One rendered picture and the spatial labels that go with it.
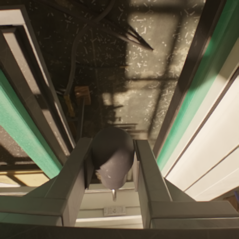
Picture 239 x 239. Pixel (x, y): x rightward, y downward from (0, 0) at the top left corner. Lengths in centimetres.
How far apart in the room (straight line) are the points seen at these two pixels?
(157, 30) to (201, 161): 94
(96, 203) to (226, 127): 32
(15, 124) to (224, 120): 24
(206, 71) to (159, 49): 101
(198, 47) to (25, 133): 22
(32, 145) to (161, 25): 98
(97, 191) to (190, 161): 24
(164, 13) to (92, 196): 96
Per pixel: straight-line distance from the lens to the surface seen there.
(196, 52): 18
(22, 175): 113
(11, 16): 50
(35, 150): 28
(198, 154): 26
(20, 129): 24
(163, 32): 113
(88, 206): 43
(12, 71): 20
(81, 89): 129
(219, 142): 22
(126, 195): 43
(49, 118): 67
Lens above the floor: 99
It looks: 37 degrees down
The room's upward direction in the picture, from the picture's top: 176 degrees clockwise
